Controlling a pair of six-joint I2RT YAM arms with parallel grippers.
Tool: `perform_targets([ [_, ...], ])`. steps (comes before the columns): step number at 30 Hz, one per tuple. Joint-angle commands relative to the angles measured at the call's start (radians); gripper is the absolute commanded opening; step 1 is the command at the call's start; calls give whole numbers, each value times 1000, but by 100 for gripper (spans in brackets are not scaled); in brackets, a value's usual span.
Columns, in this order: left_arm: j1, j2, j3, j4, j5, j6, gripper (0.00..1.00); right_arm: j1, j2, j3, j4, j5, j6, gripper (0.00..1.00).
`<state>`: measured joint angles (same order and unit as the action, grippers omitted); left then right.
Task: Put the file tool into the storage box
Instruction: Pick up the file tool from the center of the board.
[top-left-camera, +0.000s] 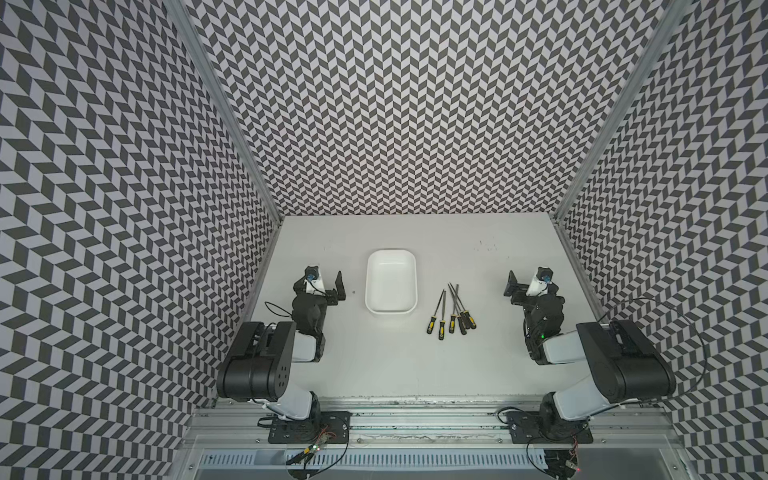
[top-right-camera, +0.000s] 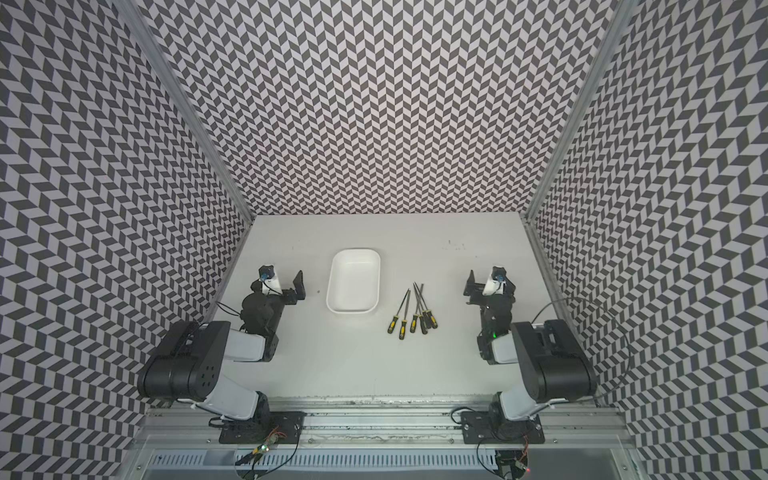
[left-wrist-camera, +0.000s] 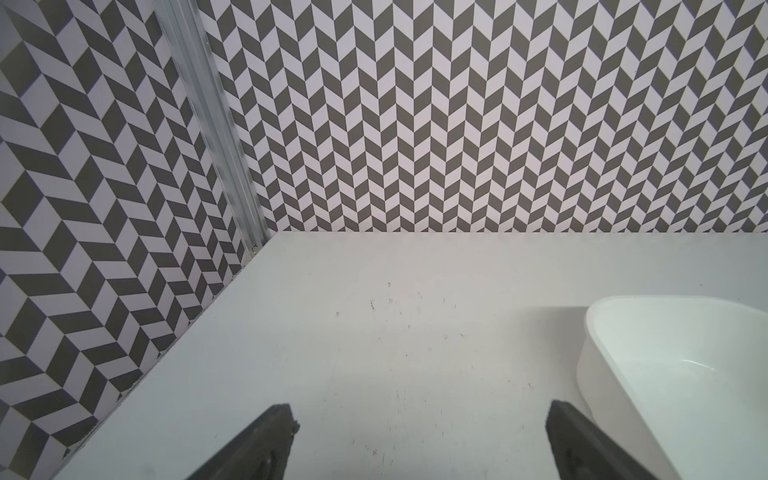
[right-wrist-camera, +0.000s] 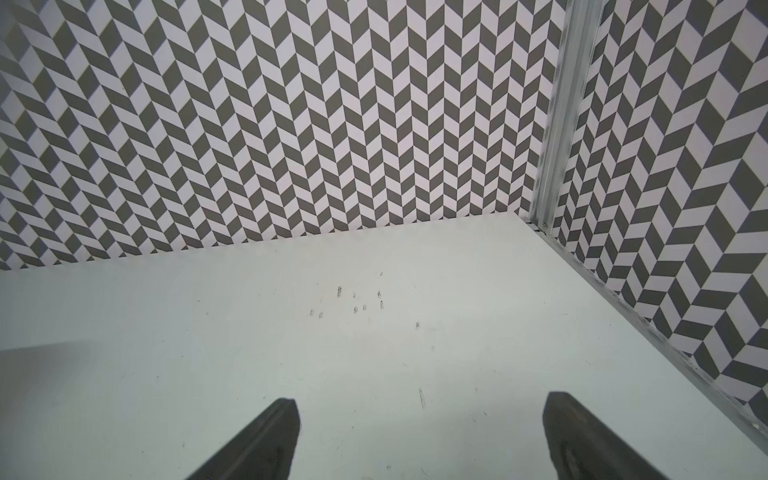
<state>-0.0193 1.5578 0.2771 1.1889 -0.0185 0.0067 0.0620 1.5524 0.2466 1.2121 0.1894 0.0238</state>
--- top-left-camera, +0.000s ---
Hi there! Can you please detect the right corner aluminium post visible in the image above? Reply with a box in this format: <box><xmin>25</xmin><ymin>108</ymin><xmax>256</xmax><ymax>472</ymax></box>
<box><xmin>552</xmin><ymin>1</ymin><xmax>692</xmax><ymax>225</ymax></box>

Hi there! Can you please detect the right base cable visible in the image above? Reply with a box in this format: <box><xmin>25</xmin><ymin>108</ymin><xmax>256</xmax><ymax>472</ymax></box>
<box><xmin>495</xmin><ymin>406</ymin><xmax>592</xmax><ymax>480</ymax></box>

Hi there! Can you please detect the white plastic storage box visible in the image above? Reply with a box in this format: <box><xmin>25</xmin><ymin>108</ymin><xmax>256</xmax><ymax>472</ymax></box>
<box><xmin>365</xmin><ymin>249</ymin><xmax>418</xmax><ymax>316</ymax></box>

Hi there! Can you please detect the corner aluminium post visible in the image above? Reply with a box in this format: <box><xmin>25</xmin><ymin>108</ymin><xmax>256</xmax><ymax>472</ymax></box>
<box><xmin>163</xmin><ymin>0</ymin><xmax>282</xmax><ymax>223</ymax></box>
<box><xmin>552</xmin><ymin>1</ymin><xmax>692</xmax><ymax>225</ymax></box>

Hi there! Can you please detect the file tool two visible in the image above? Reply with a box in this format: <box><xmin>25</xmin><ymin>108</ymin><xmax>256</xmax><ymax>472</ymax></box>
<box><xmin>438</xmin><ymin>290</ymin><xmax>447</xmax><ymax>341</ymax></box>

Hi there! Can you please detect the base cable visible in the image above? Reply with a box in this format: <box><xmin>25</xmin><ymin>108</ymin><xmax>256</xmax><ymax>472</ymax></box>
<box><xmin>495</xmin><ymin>406</ymin><xmax>592</xmax><ymax>480</ymax></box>
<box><xmin>285</xmin><ymin>419</ymin><xmax>352</xmax><ymax>480</ymax></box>

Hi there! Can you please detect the left corner aluminium post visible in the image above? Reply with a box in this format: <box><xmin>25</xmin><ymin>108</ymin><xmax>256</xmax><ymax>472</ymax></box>
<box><xmin>163</xmin><ymin>0</ymin><xmax>282</xmax><ymax>223</ymax></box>

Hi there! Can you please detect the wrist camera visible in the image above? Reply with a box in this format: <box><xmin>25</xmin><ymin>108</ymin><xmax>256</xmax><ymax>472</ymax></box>
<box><xmin>526</xmin><ymin>267</ymin><xmax>554</xmax><ymax>297</ymax></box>
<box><xmin>304</xmin><ymin>265</ymin><xmax>325</xmax><ymax>296</ymax></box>

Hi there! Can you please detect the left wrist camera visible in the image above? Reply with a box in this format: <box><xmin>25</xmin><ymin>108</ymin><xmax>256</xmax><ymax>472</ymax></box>
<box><xmin>304</xmin><ymin>265</ymin><xmax>325</xmax><ymax>296</ymax></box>

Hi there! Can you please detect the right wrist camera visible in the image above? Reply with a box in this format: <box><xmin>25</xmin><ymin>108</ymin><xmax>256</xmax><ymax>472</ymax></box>
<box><xmin>526</xmin><ymin>267</ymin><xmax>554</xmax><ymax>297</ymax></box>

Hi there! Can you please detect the left base cable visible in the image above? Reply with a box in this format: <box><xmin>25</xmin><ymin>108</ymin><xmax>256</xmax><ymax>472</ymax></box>
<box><xmin>285</xmin><ymin>419</ymin><xmax>352</xmax><ymax>480</ymax></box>

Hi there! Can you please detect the aluminium front rail frame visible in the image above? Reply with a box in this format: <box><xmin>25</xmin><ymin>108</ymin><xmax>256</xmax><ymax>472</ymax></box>
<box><xmin>168</xmin><ymin>396</ymin><xmax>697</xmax><ymax>479</ymax></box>

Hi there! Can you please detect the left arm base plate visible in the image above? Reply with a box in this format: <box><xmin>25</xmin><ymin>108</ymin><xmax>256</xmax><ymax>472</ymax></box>
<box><xmin>268</xmin><ymin>411</ymin><xmax>351</xmax><ymax>445</ymax></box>

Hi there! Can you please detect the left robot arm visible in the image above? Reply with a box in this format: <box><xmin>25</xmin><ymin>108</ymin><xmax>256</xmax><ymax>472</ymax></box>
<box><xmin>216</xmin><ymin>266</ymin><xmax>346</xmax><ymax>422</ymax></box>

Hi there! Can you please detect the file tool four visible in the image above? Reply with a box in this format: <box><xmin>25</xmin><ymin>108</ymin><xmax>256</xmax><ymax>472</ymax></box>
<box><xmin>453</xmin><ymin>286</ymin><xmax>467</xmax><ymax>335</ymax></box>

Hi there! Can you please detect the file tool five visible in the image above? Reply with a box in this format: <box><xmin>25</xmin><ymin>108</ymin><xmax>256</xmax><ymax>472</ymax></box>
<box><xmin>454</xmin><ymin>286</ymin><xmax>477</xmax><ymax>330</ymax></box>

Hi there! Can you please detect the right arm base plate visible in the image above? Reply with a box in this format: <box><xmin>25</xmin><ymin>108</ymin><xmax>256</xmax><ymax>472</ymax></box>
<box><xmin>504</xmin><ymin>410</ymin><xmax>594</xmax><ymax>445</ymax></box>

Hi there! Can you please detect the file tool three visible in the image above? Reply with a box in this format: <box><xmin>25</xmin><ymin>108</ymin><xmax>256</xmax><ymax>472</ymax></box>
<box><xmin>448</xmin><ymin>283</ymin><xmax>459</xmax><ymax>334</ymax></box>

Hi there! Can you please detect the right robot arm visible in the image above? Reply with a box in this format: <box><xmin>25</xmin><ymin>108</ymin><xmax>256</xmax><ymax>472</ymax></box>
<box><xmin>504</xmin><ymin>267</ymin><xmax>677</xmax><ymax>430</ymax></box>

